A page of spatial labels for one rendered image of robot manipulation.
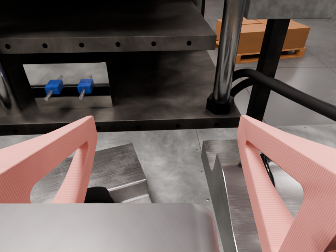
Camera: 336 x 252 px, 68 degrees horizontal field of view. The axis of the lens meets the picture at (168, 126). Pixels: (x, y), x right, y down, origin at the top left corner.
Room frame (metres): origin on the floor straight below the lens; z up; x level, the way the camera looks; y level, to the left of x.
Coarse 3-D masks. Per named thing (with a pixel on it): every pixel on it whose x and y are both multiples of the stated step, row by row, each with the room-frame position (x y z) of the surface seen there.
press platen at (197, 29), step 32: (0, 0) 1.41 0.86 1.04; (32, 0) 1.41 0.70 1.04; (64, 0) 1.41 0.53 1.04; (96, 0) 1.41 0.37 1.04; (128, 0) 1.41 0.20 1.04; (160, 0) 1.41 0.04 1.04; (0, 32) 0.84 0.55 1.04; (32, 32) 0.84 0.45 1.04; (64, 32) 0.84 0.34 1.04; (96, 32) 0.84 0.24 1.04; (128, 32) 0.84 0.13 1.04; (160, 32) 0.84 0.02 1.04; (192, 32) 0.84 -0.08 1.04
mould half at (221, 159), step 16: (208, 144) 0.49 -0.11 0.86; (224, 144) 0.49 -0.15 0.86; (208, 160) 0.43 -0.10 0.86; (224, 160) 0.35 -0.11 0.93; (240, 160) 0.35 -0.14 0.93; (208, 176) 0.41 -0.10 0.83; (224, 176) 0.31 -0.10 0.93; (240, 176) 0.31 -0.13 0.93; (288, 176) 0.32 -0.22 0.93; (224, 192) 0.30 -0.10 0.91; (240, 192) 0.29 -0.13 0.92; (288, 192) 0.29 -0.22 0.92; (224, 208) 0.28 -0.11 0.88; (240, 208) 0.26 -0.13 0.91; (288, 208) 0.26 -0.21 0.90; (224, 224) 0.26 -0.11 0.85; (240, 224) 0.24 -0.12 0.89; (224, 240) 0.25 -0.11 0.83; (240, 240) 0.22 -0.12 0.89; (256, 240) 0.22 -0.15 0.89
